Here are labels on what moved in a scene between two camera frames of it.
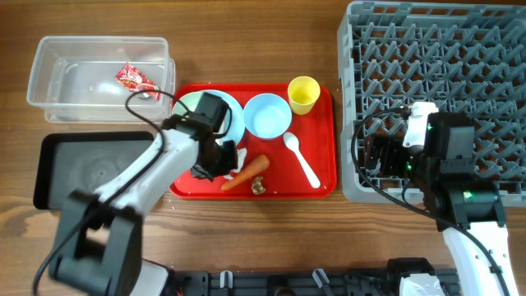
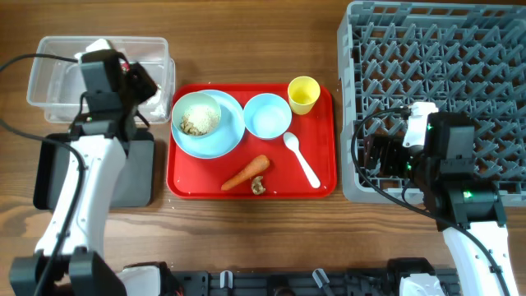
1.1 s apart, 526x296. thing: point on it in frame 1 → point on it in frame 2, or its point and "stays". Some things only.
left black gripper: [201, 173] → [140, 75]
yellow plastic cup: [302, 93] stays
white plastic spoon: [292, 142] stays
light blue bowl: [267, 116] stays
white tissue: [242, 154] → [155, 101]
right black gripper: [392, 147] stays
